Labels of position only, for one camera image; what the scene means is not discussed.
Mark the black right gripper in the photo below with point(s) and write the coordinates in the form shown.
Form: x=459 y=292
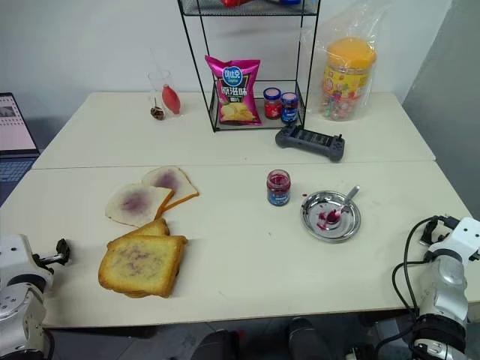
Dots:
x=446 y=227

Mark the white bread slice with jam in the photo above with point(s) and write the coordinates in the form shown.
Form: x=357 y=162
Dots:
x=137 y=204
x=170 y=182

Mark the pink potato chips bag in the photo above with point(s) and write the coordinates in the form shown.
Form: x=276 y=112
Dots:
x=234 y=92

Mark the metal spoon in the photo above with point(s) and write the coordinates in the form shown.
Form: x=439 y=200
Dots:
x=347 y=200

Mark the candy jar in plastic bag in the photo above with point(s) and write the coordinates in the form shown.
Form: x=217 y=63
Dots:
x=375 y=30

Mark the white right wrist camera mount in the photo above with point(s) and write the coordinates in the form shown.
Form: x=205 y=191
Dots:
x=463 y=238

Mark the closed blue-label jam jar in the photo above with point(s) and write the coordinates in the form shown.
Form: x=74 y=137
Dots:
x=290 y=110

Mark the red package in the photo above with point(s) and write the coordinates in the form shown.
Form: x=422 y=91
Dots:
x=236 y=2

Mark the grey handheld game controller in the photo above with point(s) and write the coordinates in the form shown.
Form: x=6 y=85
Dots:
x=311 y=142

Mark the dark rounded shape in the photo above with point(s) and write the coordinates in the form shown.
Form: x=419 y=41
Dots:
x=213 y=347
x=307 y=339

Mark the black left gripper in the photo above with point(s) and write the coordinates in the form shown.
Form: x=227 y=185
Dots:
x=44 y=262

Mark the open blue-label jam jar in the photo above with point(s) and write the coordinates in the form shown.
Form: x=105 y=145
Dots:
x=278 y=189

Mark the toasted bread slice with jam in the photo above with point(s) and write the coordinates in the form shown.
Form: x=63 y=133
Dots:
x=140 y=264

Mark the clear glass cup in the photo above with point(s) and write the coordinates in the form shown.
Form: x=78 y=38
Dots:
x=157 y=80

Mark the small brown round object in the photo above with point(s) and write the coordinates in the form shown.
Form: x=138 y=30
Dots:
x=156 y=113

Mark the round metal plate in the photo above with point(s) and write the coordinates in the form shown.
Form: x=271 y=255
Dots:
x=330 y=221

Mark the laptop computer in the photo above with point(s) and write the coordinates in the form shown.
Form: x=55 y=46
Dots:
x=15 y=127

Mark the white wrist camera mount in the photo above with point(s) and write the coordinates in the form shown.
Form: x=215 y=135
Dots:
x=18 y=258
x=463 y=238

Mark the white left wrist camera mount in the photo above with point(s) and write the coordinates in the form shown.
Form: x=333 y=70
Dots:
x=18 y=258

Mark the blue package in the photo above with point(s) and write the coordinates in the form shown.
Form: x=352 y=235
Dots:
x=288 y=1

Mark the candy jar with orange lid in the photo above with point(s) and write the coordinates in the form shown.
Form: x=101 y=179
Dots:
x=347 y=82

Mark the red-label jam jar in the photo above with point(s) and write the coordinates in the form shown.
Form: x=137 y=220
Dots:
x=272 y=105

